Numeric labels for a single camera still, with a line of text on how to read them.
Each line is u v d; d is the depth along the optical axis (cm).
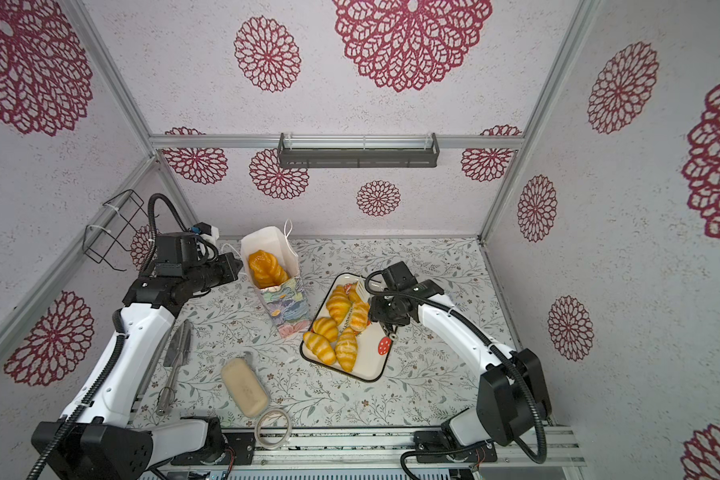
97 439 37
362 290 90
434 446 74
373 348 90
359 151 94
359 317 94
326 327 90
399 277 65
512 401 42
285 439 75
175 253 54
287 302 82
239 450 74
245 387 80
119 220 80
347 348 87
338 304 97
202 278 62
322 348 87
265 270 91
